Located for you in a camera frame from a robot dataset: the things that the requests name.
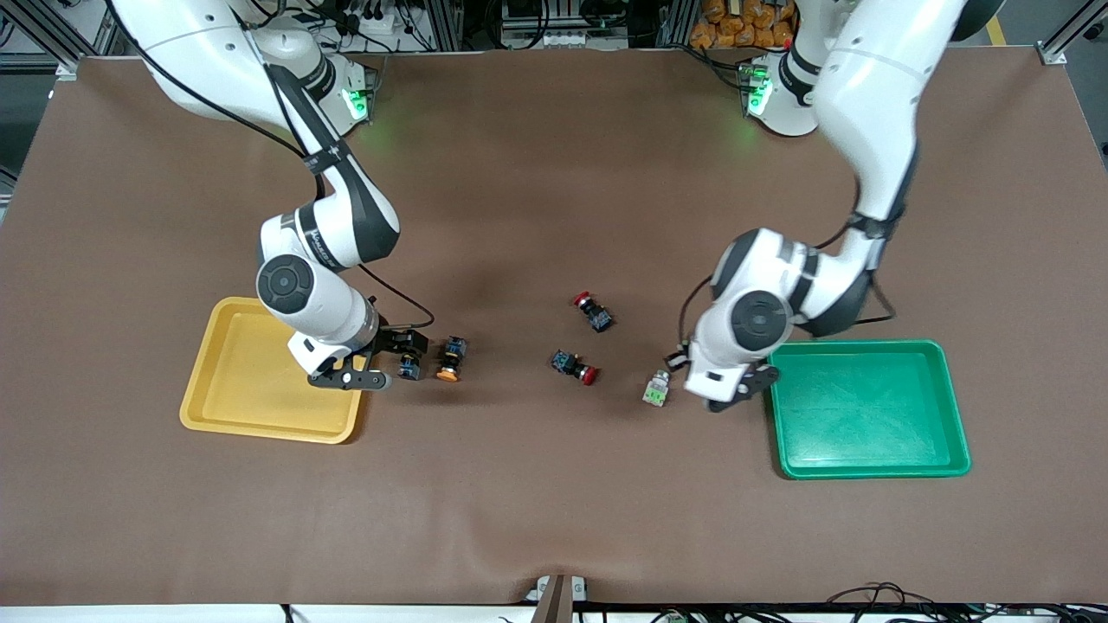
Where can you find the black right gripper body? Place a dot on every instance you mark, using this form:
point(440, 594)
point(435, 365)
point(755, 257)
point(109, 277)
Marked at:
point(396, 339)

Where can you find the yellow mushroom push button switch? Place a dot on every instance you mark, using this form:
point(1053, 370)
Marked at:
point(409, 368)
point(452, 353)

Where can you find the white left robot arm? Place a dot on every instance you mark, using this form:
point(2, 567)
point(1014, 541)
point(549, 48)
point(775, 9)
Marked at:
point(866, 86)

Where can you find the yellow plastic tray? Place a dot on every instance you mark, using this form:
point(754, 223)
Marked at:
point(242, 389)

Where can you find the brown table mat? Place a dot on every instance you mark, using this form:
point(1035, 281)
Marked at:
point(554, 502)

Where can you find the white power strip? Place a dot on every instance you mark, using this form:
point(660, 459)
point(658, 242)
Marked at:
point(381, 30)

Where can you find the grey electronics box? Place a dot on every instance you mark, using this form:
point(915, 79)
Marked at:
point(563, 39)

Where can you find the orange packaged items pile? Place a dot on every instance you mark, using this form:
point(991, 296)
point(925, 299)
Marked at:
point(727, 26)

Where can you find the green plastic tray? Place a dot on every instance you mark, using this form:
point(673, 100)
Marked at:
point(866, 415)

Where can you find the red mushroom push button switch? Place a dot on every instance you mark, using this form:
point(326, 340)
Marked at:
point(573, 365)
point(595, 313)

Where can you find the metal mounting bracket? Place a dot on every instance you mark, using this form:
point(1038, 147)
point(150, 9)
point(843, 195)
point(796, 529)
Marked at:
point(558, 601)

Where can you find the silver aluminium frame profile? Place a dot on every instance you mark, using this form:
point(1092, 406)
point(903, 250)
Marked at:
point(1073, 35)
point(52, 29)

